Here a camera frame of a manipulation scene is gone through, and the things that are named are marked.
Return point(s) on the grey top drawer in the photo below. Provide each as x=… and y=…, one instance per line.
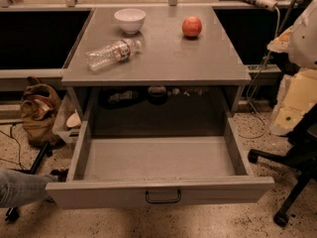
x=118, y=172

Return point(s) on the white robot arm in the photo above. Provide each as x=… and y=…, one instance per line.
x=297, y=94

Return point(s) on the grey drawer cabinet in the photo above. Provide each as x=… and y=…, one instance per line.
x=174, y=86

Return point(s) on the clear plastic water bottle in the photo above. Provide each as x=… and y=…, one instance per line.
x=119, y=51

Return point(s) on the clear plastic storage bin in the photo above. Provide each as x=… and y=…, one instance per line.
x=67, y=122

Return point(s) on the red apple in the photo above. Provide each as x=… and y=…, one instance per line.
x=191, y=27

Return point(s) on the white ceramic bowl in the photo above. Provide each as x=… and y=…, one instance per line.
x=130, y=20

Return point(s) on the dark shoe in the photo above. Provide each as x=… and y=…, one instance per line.
x=60, y=174

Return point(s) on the brown fabric bag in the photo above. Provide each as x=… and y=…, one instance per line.
x=39, y=108

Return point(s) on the black office chair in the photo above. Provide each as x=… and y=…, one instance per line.
x=302, y=157

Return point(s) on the person's leg in jeans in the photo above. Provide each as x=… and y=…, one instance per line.
x=20, y=187

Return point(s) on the black tripod leg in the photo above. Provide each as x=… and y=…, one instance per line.
x=28, y=179

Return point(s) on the black drawer handle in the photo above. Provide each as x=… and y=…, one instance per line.
x=163, y=197

